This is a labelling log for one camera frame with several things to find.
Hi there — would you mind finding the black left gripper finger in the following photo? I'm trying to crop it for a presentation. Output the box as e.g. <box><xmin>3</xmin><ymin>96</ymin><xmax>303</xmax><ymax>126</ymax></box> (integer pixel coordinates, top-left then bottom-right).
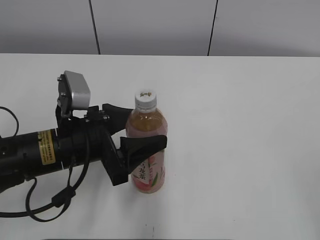
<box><xmin>102</xmin><ymin>103</ymin><xmax>133</xmax><ymax>135</ymax></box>
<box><xmin>120</xmin><ymin>135</ymin><xmax>168</xmax><ymax>174</ymax></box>

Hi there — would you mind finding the peach oolong tea bottle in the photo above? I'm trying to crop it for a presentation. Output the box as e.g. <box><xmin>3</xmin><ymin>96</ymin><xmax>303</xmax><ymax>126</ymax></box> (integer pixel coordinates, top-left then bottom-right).
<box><xmin>126</xmin><ymin>108</ymin><xmax>168</xmax><ymax>194</ymax></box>

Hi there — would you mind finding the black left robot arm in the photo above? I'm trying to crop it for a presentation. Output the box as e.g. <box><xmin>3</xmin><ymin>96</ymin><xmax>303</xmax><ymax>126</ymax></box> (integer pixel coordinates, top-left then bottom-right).
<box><xmin>0</xmin><ymin>103</ymin><xmax>167</xmax><ymax>191</ymax></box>

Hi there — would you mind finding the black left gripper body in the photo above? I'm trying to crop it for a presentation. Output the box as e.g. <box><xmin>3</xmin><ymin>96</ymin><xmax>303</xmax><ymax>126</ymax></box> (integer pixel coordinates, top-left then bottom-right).
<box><xmin>54</xmin><ymin>105</ymin><xmax>128</xmax><ymax>186</ymax></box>

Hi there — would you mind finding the black camera cable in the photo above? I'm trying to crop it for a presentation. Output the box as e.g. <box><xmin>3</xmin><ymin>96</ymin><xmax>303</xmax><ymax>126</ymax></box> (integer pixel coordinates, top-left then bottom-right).
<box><xmin>0</xmin><ymin>106</ymin><xmax>92</xmax><ymax>222</ymax></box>

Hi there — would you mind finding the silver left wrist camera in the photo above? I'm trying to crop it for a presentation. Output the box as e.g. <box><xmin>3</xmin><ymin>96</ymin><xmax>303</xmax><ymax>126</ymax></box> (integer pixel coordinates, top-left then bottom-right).
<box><xmin>57</xmin><ymin>70</ymin><xmax>91</xmax><ymax>118</ymax></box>

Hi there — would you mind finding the white bottle cap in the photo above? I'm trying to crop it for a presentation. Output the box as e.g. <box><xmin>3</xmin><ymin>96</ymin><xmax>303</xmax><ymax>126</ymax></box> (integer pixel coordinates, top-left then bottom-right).
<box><xmin>134</xmin><ymin>88</ymin><xmax>157</xmax><ymax>112</ymax></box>

